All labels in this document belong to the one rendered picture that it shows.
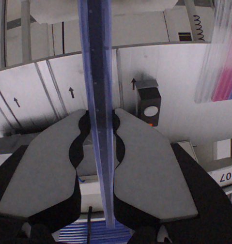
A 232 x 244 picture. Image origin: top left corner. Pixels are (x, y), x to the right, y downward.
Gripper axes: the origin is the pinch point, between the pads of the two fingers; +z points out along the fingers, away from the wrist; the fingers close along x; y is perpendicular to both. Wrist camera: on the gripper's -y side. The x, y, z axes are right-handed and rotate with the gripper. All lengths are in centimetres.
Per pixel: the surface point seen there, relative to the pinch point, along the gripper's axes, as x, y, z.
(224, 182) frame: 36, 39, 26
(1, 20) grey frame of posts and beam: -34, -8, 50
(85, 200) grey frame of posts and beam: -7.7, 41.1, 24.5
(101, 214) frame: -2.9, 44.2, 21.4
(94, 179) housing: -4.0, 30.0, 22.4
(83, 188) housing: -7.0, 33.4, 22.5
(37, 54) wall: -77, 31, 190
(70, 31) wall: -41, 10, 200
